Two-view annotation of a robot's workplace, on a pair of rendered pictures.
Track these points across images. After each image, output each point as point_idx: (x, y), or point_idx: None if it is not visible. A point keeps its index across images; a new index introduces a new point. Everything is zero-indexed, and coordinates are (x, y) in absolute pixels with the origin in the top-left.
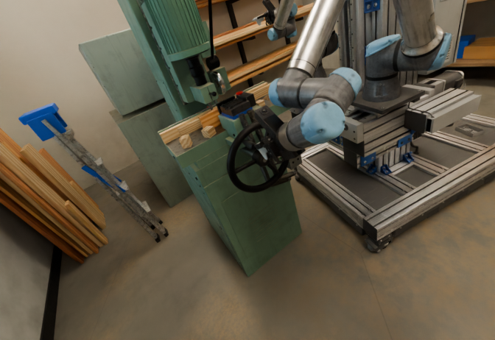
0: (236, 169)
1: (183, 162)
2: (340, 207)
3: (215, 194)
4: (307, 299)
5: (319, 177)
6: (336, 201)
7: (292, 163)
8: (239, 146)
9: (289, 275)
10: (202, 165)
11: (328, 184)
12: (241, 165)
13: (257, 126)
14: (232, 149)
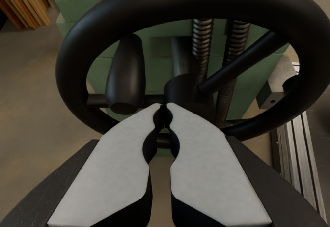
0: (92, 98)
1: None
2: (283, 177)
3: (100, 77)
4: (166, 226)
5: (292, 119)
6: (286, 166)
7: (269, 101)
8: (157, 29)
9: (169, 189)
10: (72, 15)
11: (296, 138)
12: (169, 56)
13: (227, 7)
14: (67, 44)
